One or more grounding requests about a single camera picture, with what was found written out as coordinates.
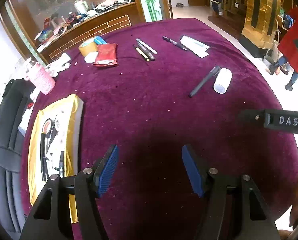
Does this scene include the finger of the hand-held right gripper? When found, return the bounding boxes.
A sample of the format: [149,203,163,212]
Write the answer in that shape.
[238,109,266,128]

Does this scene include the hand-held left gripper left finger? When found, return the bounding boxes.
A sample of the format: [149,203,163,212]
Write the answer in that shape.
[19,144,119,240]

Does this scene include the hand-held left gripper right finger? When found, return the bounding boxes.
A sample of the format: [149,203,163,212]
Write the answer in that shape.
[181,144,281,240]

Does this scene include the white bottle green label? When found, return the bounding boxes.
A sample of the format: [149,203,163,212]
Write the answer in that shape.
[213,67,233,94]

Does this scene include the dark grey pen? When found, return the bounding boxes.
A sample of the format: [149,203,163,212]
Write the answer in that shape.
[188,66,221,98]

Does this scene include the black tape roll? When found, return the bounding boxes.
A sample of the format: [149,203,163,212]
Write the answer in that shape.
[42,118,55,133]

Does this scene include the grey dustpan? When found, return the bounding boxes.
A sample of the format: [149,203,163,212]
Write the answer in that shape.
[263,54,276,68]

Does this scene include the white bucket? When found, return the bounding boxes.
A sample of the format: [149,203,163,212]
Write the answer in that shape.
[271,40,281,60]

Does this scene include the purple velvet tablecloth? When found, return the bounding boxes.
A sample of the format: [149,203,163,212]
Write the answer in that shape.
[19,17,298,240]

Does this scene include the plain white packet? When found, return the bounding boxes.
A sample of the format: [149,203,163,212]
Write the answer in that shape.
[186,45,209,58]

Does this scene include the gold pillar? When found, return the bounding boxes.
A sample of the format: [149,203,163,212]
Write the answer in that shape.
[239,0,286,59]

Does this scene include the white packet blue print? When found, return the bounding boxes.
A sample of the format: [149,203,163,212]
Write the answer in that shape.
[180,35,211,52]

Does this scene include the wooden staircase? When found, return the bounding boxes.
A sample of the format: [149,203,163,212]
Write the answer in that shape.
[208,0,249,39]

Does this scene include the blue bag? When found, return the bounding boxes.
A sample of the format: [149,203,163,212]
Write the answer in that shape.
[283,14,294,29]

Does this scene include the black office chair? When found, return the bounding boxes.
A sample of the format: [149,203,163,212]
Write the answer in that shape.
[0,79,38,233]

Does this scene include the black pen silver tip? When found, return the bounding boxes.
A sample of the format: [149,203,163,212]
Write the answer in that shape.
[162,35,189,52]

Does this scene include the white eraser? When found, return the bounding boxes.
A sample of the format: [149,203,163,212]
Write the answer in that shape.
[84,52,99,63]

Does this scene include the red foil packet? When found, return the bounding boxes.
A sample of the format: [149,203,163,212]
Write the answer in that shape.
[93,43,119,67]

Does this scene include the white gloves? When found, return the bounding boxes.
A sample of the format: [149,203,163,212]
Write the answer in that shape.
[45,53,71,77]

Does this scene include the yellow pen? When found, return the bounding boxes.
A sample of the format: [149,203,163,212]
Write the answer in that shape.
[133,44,149,62]

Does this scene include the white pen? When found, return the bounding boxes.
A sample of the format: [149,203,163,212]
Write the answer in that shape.
[136,38,158,55]

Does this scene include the wooden chair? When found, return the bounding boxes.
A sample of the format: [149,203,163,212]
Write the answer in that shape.
[164,0,174,19]

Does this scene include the wooden cabinet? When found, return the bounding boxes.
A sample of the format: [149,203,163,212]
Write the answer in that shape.
[6,0,139,64]

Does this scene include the bamboo painted panel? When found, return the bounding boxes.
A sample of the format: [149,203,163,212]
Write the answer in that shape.
[134,0,164,23]

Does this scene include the pile of assorted clutter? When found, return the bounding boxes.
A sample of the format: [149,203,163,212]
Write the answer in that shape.
[34,0,137,53]

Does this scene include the white kettle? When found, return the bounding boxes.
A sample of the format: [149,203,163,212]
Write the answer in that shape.
[74,0,88,14]

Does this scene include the thin black cord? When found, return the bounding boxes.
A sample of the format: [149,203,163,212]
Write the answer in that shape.
[118,56,151,67]

